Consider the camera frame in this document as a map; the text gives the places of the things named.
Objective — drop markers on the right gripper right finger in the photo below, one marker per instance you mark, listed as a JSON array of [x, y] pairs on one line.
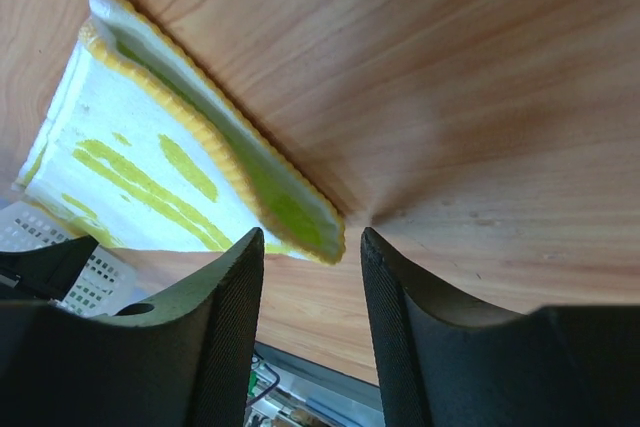
[[447, 358]]

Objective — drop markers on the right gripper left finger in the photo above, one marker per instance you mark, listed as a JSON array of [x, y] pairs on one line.
[[181, 357]]

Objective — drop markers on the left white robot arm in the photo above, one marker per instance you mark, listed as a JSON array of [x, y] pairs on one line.
[[47, 273]]

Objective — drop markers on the white perforated plastic basket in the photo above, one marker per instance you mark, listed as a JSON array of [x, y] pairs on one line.
[[105, 286]]

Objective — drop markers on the lime yellow towel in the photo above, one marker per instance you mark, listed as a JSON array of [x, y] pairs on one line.
[[141, 149]]

